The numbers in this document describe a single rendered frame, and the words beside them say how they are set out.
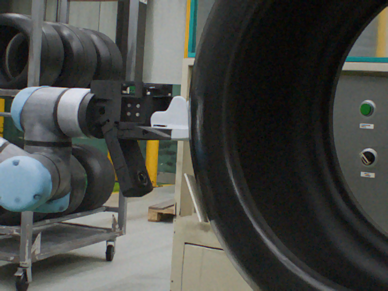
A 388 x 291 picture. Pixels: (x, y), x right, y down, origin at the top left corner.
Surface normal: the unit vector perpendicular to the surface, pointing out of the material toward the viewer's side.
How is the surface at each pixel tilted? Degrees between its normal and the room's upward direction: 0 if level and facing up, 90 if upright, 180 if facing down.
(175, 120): 90
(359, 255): 81
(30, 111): 89
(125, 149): 61
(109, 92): 90
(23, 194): 89
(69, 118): 101
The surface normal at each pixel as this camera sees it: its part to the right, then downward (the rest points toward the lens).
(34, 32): -0.37, 0.03
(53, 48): 0.90, -0.08
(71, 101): -0.47, -0.47
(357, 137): -0.57, 0.01
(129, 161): 0.75, -0.41
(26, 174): -0.05, 0.06
